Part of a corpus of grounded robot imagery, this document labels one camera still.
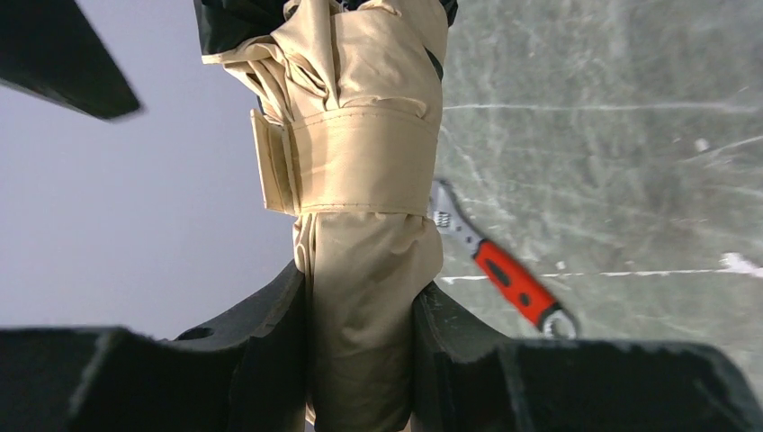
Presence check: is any red handled adjustable wrench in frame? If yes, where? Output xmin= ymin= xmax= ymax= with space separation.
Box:
xmin=428 ymin=179 xmax=580 ymax=339

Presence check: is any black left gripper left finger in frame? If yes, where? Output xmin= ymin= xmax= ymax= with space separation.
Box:
xmin=1 ymin=264 xmax=307 ymax=431

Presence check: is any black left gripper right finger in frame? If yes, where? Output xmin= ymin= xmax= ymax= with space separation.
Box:
xmin=412 ymin=284 xmax=762 ymax=431

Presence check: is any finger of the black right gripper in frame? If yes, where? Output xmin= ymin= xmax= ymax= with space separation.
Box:
xmin=1 ymin=0 xmax=142 ymax=121

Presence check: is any beige umbrella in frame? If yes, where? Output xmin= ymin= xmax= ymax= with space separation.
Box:
xmin=193 ymin=0 xmax=458 ymax=431

